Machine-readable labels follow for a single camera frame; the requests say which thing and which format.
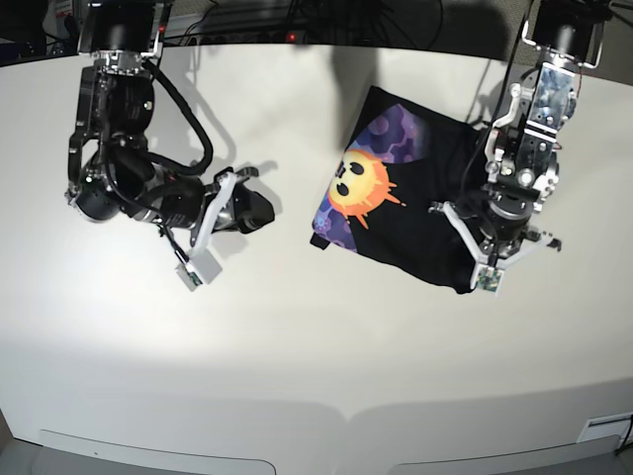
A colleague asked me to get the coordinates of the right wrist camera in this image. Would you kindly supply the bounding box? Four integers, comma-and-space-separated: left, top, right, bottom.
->
175, 250, 223, 291

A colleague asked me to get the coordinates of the black printed T-shirt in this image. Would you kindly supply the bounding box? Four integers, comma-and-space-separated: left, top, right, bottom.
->
311, 86, 486, 294

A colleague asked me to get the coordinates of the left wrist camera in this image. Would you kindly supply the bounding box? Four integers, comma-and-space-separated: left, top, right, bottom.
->
471, 263, 505, 294

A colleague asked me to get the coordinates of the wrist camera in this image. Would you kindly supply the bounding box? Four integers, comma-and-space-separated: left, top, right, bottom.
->
471, 263, 505, 294
175, 250, 223, 291

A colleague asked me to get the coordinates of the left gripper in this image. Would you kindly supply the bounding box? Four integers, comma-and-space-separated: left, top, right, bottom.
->
428, 194, 563, 270

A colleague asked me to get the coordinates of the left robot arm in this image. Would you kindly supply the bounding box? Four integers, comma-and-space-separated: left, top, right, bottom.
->
430, 1, 612, 278

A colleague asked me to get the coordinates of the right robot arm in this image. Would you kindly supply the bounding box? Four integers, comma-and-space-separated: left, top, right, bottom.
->
65, 1, 275, 263

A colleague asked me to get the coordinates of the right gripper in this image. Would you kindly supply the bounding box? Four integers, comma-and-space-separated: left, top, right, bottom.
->
157, 166, 275, 257

